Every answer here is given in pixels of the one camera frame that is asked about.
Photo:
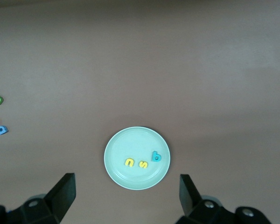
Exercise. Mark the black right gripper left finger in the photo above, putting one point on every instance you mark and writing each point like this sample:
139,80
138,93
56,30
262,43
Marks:
58,203

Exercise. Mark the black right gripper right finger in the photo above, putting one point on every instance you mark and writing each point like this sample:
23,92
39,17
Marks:
193,210

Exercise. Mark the yellow foam letter s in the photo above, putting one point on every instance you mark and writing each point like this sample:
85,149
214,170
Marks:
144,164

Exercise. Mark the teal foam letter b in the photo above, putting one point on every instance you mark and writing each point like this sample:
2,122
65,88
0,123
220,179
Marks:
153,155

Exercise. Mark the yellow foam letter n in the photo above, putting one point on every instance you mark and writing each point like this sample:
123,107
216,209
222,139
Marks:
129,159

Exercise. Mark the green plate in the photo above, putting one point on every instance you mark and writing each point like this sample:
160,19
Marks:
135,144

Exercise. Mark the blue foam number six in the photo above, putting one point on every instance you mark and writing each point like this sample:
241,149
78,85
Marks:
5,128

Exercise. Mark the brown table cover sheet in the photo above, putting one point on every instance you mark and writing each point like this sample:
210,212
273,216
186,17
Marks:
84,58

